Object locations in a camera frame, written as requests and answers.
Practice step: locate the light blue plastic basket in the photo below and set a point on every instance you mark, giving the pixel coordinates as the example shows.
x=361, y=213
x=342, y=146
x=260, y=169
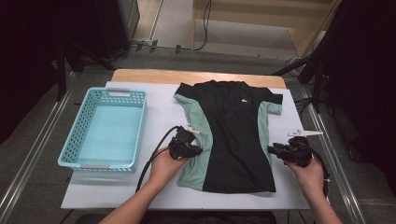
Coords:
x=109, y=133

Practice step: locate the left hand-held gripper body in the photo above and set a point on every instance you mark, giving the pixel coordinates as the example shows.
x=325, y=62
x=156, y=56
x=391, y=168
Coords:
x=180, y=146

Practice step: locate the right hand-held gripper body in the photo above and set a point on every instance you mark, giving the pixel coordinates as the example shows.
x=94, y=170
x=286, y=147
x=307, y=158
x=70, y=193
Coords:
x=299, y=152

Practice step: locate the person's left hand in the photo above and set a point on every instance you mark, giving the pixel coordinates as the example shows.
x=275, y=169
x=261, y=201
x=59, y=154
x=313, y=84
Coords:
x=163, y=168

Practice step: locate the white table cover sheet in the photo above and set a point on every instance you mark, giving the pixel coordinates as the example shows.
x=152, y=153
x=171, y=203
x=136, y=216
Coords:
x=162, y=109

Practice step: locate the person's dark clothing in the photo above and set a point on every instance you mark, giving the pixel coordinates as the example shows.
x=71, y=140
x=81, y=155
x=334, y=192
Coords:
x=202, y=217

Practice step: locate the black stand legs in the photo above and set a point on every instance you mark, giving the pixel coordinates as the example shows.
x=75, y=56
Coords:
x=62, y=71
x=316, y=84

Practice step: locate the person's right hand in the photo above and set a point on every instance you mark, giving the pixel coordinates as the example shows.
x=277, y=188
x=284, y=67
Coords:
x=311, y=180

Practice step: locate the grey metal cabinet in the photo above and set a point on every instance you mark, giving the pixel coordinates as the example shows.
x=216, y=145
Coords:
x=129, y=15

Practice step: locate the light wooden steps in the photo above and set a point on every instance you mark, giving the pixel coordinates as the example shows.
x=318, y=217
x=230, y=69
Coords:
x=249, y=15

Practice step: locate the black and green t-shirt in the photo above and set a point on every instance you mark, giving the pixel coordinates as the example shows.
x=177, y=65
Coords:
x=233, y=130

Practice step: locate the white power strip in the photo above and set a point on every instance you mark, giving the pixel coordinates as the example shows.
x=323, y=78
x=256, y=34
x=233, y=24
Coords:
x=143, y=42

